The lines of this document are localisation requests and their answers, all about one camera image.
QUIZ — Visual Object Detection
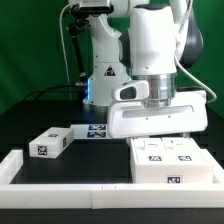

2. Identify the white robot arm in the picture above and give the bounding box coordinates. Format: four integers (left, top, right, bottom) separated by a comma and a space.
69, 0, 207, 138

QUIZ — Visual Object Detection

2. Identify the white cabinet top block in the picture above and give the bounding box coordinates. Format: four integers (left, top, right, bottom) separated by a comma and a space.
29, 127, 74, 159

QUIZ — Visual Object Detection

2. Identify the white U-shaped fence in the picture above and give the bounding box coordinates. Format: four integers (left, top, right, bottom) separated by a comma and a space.
0, 150, 224, 209

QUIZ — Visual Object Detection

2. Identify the black cable bundle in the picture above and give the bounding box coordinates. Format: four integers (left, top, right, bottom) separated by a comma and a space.
21, 83, 88, 102

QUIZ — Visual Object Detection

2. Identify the white flat base plate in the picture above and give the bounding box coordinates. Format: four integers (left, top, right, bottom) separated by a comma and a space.
70, 124, 110, 139

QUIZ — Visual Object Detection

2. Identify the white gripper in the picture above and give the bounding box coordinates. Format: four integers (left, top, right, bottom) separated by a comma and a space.
107, 90, 208, 138

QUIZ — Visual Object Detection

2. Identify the white cabinet body box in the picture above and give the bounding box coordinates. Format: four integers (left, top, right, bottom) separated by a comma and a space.
125, 137, 215, 185

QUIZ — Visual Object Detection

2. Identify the white cable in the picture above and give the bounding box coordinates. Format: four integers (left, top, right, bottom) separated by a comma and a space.
58, 3, 81, 85

